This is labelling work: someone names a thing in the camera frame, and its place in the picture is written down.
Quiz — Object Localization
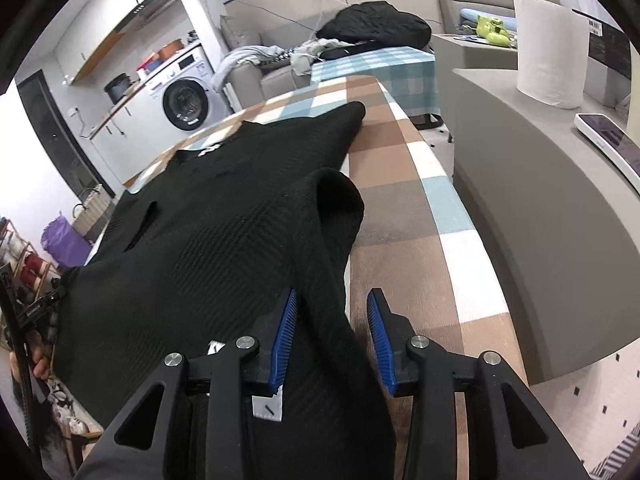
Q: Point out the black knit sweater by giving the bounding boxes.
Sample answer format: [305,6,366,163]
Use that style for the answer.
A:
[50,101,396,480]

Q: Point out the large grey ledge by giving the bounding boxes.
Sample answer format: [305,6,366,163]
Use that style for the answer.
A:
[452,67,640,386]

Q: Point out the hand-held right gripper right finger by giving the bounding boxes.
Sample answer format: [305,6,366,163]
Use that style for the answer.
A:
[366,287,591,480]

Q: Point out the wooden shoe rack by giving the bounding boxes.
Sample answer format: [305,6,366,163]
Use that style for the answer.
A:
[0,217,63,303]

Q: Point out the brown blue checked tablecloth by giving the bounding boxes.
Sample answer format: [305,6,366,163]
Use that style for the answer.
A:
[122,74,531,480]

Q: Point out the grey sofa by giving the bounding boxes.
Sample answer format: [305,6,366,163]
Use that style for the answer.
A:
[220,0,436,111]

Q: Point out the green toy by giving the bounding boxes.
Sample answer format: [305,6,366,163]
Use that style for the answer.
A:
[475,14,516,49]

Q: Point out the white phone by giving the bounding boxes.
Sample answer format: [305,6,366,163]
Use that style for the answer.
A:
[574,112,640,191]

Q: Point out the houndstooth cloth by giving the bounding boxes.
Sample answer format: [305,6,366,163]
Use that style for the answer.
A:
[260,47,307,69]

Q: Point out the purple bag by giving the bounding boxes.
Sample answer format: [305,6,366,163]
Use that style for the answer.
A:
[41,215,93,268]

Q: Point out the dark door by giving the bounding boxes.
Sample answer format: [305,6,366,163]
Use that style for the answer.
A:
[17,70,103,201]

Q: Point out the pale grey garment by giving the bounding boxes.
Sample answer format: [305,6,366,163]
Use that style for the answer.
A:
[290,40,326,76]

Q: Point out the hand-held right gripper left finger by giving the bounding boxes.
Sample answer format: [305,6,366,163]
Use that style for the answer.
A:
[75,287,301,480]

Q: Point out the blue pillow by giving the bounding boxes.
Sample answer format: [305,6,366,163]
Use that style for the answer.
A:
[459,7,516,29]

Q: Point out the blue checked table cover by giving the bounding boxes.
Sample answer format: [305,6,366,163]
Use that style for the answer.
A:
[310,46,441,128]

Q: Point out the white base cabinet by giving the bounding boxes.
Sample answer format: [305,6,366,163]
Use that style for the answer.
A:
[90,85,173,186]

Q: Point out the white washing machine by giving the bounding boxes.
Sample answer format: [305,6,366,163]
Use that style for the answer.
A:
[147,42,232,133]

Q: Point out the silver range hood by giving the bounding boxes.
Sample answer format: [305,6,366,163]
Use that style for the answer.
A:
[117,0,178,36]

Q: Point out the light grey clothes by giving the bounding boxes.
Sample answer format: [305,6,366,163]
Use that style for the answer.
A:
[212,45,291,93]

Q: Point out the small grey ledge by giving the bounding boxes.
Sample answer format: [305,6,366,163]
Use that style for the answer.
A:
[431,32,521,72]

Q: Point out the black cooking pot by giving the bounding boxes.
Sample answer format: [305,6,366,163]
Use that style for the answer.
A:
[104,74,134,106]

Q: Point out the assorted shoes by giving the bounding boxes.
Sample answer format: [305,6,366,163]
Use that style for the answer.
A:
[0,220,57,301]

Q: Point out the black puffer jacket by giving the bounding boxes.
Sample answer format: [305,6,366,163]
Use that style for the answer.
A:
[316,2,432,53]

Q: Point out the woven laundry basket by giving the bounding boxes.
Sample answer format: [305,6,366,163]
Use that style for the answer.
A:
[72,185,118,243]

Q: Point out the white wall cabinets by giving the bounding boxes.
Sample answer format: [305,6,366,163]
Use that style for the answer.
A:
[52,0,151,86]

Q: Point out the dark box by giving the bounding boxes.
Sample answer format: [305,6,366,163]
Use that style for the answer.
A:
[572,9,633,81]

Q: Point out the white paper towel roll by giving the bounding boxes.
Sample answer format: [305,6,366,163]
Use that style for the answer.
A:
[512,0,591,110]

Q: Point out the person's left hand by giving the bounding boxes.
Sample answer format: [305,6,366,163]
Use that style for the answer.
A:
[7,332,53,383]

